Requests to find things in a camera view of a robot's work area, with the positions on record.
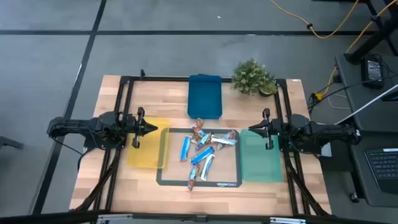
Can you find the black crossbar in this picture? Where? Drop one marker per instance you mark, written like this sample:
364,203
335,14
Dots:
46,217

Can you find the black power adapter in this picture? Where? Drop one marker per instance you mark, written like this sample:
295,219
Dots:
372,71

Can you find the yellow plastic tray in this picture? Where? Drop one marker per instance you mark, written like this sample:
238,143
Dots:
149,152

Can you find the white paper sheet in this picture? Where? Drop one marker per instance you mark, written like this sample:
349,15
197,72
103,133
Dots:
326,152

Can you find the blue plastic tray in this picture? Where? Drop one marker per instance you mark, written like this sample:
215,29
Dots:
204,98

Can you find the black stand foot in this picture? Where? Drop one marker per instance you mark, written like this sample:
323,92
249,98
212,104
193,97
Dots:
9,142

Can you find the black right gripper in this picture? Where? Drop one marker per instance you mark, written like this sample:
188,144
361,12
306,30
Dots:
273,129

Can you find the black laptop keyboard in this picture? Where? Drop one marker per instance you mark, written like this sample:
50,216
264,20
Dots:
384,168

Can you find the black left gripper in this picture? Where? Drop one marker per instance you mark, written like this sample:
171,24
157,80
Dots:
136,126

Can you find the potted green plant black pot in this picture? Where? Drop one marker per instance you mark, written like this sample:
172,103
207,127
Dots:
269,89
248,76

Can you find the blue wrapper granola bar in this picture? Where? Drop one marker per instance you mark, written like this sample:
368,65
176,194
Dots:
203,141
202,155
185,148

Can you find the black aluminium extrusion frame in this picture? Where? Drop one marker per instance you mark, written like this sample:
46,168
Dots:
161,78

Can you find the black-bordered silicone baking mat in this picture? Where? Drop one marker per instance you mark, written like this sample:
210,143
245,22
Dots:
224,168

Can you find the silver metal bracket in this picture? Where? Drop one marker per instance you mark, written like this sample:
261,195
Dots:
115,218
287,221

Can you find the brown wrapper granola bar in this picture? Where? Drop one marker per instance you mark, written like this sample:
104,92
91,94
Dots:
199,122

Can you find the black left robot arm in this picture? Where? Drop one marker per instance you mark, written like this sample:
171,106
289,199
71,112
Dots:
77,126

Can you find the black stand legs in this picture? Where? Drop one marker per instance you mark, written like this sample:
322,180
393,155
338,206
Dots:
373,39

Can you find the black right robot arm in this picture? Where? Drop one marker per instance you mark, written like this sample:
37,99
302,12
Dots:
326,130

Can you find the black flat device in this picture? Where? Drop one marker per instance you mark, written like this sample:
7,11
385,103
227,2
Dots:
391,95

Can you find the green plastic tray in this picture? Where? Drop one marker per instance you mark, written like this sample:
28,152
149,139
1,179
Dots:
259,161

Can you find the black side desk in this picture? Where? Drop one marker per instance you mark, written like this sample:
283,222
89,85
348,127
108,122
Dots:
362,174

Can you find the white and blue granola bar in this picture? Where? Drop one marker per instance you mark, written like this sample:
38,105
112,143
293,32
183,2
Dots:
207,167

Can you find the black caster wheel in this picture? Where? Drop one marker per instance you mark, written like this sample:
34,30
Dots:
354,197

